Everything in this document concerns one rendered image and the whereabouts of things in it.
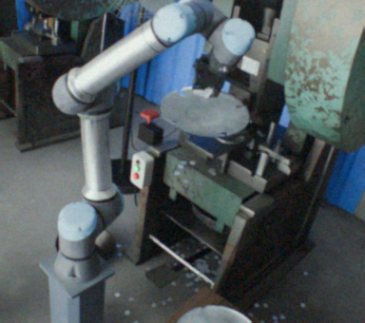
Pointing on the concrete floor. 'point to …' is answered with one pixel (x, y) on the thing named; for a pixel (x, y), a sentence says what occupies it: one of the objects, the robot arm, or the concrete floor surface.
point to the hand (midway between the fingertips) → (208, 92)
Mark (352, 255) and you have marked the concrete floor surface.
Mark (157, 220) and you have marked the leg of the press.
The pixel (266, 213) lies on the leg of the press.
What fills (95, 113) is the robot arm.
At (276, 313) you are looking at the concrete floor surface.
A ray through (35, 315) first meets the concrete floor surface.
